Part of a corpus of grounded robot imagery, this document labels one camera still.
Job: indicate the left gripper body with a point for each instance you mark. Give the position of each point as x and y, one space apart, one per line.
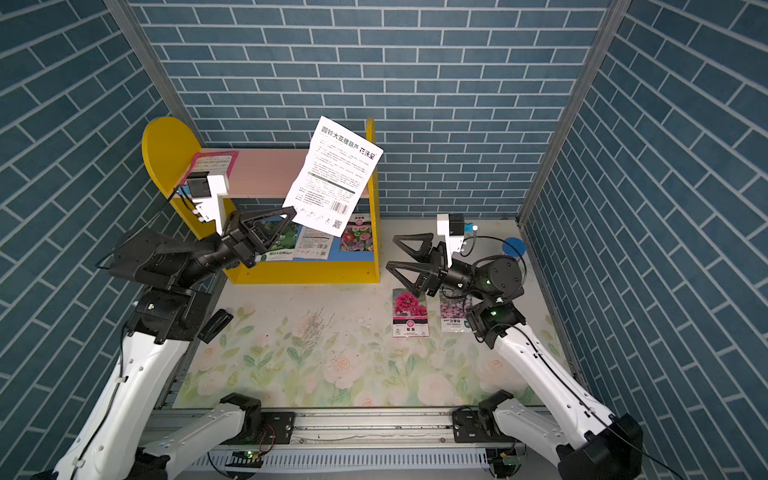
232 249

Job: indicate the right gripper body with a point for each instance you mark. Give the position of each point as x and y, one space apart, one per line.
462 282

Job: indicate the purple flower seed bag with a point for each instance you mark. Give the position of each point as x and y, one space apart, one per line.
453 314

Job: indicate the red peony seed bag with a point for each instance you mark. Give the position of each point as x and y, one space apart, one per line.
409 314

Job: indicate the white text gourd seed bag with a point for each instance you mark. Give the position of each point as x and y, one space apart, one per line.
336 170

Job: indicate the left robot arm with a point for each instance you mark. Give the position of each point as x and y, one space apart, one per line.
168 317

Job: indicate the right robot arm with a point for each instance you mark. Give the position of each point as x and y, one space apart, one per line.
528 360

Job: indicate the green gourd seed bag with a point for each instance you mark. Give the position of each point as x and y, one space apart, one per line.
283 248

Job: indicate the white back-side seed bag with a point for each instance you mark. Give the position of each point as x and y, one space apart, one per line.
312 244

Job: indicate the yellow wooden shelf unit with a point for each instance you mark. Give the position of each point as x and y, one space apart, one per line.
168 148

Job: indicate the colourful flower seed bag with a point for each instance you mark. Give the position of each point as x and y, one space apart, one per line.
358 234

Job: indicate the pink-bordered seed bag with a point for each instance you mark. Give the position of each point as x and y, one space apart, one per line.
216 161

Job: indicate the steel bottle blue cap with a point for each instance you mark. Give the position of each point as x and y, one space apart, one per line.
514 247

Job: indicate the small black box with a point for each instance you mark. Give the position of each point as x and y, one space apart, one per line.
215 325

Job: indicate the floral table mat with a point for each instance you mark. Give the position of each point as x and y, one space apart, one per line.
295 346

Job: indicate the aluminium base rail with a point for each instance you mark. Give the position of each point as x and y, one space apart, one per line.
365 440

